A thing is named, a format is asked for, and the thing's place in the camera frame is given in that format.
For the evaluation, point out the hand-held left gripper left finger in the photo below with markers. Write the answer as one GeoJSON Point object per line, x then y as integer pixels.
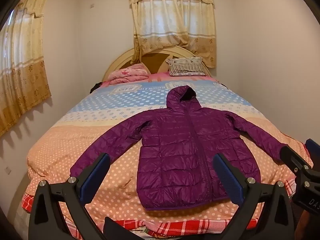
{"type": "Point", "coordinates": [96, 177]}

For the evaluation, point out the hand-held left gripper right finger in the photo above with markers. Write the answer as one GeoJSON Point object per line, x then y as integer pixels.
{"type": "Point", "coordinates": [228, 177]}

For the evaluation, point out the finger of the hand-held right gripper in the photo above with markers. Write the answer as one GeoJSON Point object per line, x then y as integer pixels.
{"type": "Point", "coordinates": [290, 155]}
{"type": "Point", "coordinates": [312, 147]}

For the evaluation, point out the purple hooded puffer jacket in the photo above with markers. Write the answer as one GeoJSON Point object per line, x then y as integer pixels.
{"type": "Point", "coordinates": [180, 155]}

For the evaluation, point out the person's right forearm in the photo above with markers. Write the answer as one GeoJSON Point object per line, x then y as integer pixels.
{"type": "Point", "coordinates": [308, 227]}

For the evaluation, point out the red plaid bed sheet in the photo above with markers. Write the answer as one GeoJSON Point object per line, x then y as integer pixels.
{"type": "Point", "coordinates": [200, 226]}

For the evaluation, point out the polka dot bedspread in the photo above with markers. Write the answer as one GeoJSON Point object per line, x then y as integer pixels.
{"type": "Point", "coordinates": [87, 120]}

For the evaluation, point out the dark object beside bed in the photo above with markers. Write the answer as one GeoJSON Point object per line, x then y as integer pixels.
{"type": "Point", "coordinates": [96, 87]}

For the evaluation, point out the pink folded blanket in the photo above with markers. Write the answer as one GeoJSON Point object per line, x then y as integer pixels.
{"type": "Point", "coordinates": [130, 73]}

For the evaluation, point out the cream round wooden headboard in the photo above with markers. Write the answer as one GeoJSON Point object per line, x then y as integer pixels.
{"type": "Point", "coordinates": [120, 62]}

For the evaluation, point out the grey striped pillow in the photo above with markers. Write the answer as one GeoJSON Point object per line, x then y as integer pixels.
{"type": "Point", "coordinates": [186, 66]}

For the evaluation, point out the beige floral window curtain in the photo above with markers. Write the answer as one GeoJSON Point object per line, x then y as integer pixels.
{"type": "Point", "coordinates": [22, 67]}
{"type": "Point", "coordinates": [172, 17]}

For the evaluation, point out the white wall socket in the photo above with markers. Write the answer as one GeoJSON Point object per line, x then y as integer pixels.
{"type": "Point", "coordinates": [8, 170]}

